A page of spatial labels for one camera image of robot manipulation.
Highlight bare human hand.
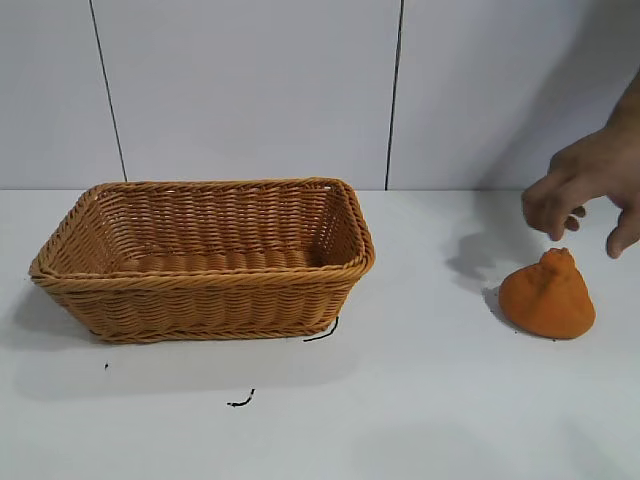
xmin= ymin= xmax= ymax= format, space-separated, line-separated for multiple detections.
xmin=521 ymin=130 xmax=640 ymax=260

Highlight orange cloth pouch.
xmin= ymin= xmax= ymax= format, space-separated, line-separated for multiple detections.
xmin=497 ymin=247 xmax=597 ymax=343

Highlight bare human forearm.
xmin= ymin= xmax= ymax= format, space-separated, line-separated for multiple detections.
xmin=611 ymin=69 xmax=640 ymax=135

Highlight brown woven wicker basket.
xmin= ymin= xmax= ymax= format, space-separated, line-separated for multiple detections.
xmin=28 ymin=175 xmax=377 ymax=344

